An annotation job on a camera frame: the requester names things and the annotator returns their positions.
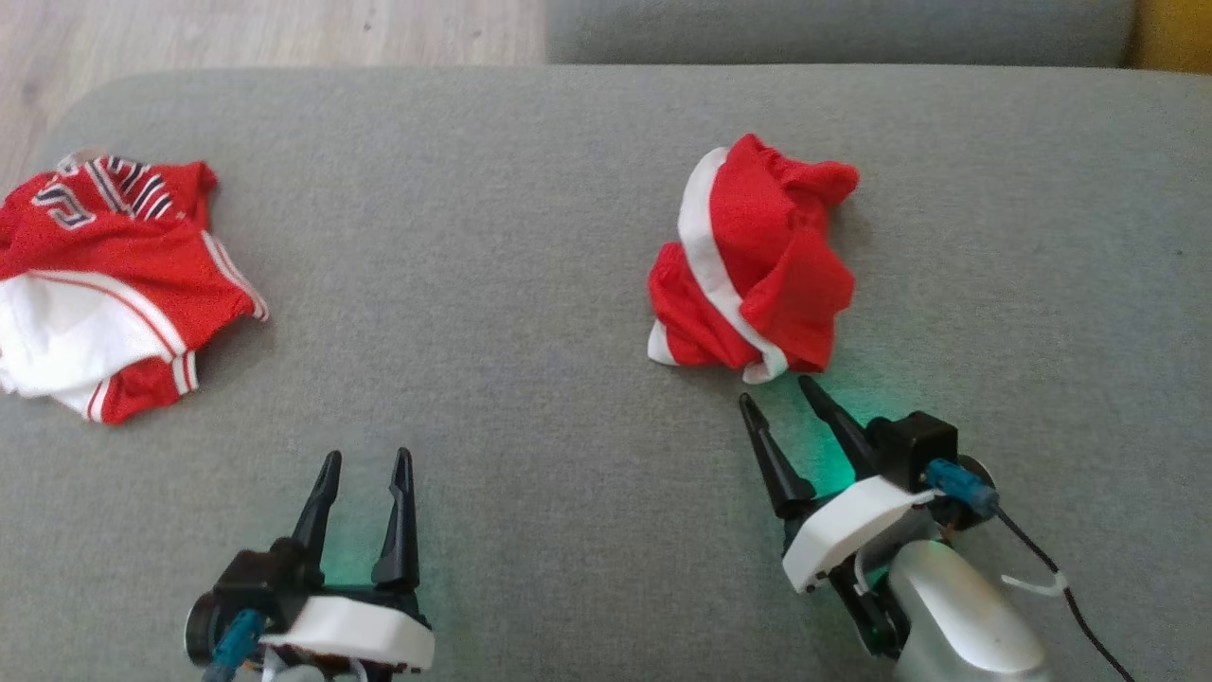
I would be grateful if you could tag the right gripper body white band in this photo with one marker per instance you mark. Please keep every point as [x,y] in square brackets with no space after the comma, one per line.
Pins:
[843,526]

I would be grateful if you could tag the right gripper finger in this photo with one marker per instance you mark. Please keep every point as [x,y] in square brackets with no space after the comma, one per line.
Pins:
[843,426]
[778,464]

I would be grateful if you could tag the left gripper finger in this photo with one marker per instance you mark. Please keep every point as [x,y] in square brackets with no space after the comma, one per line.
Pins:
[400,530]
[317,511]

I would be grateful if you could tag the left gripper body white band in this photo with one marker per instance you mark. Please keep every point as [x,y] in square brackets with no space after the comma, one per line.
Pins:
[360,630]

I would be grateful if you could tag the red shorts with white band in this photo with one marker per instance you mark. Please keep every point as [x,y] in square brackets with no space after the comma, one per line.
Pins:
[776,246]

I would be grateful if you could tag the red Bulls basketball jersey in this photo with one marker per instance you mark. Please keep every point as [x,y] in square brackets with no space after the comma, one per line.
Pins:
[123,265]

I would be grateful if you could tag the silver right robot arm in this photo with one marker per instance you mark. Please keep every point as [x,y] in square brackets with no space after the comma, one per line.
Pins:
[966,616]

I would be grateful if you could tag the large grey sofa chaise cushion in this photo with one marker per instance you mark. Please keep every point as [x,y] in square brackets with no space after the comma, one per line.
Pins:
[521,284]

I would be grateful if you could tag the grey sofa seat cushion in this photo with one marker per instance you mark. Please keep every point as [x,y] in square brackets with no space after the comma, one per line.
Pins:
[833,28]

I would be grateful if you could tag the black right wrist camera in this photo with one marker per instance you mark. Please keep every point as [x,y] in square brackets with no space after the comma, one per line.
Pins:
[914,445]

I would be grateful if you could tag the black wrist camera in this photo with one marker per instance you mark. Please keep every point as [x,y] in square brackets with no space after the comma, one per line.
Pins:
[237,587]
[914,445]

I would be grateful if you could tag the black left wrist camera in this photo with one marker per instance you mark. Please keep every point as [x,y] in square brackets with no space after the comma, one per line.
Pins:
[237,587]

